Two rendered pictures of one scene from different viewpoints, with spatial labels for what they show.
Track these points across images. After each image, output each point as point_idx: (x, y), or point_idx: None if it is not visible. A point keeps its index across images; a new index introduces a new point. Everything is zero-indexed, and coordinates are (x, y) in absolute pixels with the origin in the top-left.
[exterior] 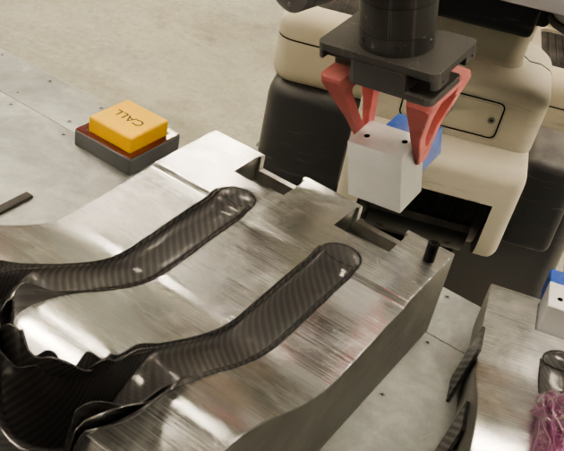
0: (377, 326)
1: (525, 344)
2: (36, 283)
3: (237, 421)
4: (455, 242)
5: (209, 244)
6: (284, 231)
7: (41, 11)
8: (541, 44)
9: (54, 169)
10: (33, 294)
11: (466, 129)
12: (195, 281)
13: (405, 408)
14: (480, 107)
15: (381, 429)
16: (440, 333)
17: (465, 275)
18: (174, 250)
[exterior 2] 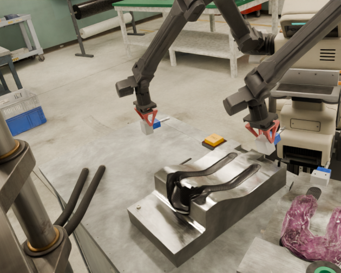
0: (261, 181)
1: (305, 185)
2: (185, 175)
3: (220, 198)
4: (314, 162)
5: (225, 166)
6: (243, 161)
7: (208, 102)
8: None
9: (196, 151)
10: (184, 176)
11: (310, 129)
12: (221, 174)
13: (275, 202)
14: (313, 123)
15: (268, 207)
16: (289, 184)
17: (336, 173)
18: (217, 167)
